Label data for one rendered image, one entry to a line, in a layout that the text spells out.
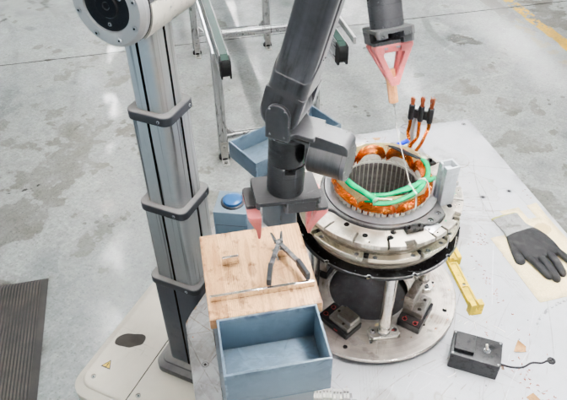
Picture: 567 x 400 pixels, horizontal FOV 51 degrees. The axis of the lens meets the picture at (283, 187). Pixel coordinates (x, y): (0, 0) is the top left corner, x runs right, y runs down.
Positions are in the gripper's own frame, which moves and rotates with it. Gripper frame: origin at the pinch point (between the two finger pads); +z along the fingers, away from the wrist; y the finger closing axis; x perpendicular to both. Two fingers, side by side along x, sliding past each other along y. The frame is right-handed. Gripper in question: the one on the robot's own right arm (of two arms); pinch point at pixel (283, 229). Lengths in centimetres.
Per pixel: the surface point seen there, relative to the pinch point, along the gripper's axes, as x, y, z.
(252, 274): 0.2, -5.1, 10.2
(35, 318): 90, -75, 119
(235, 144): 41.8, -2.3, 11.9
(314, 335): -9.1, 4.2, 17.5
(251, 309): -7.2, -6.7, 10.3
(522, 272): 13, 62, 36
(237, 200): 22.9, -4.6, 12.4
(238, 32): 178, 17, 48
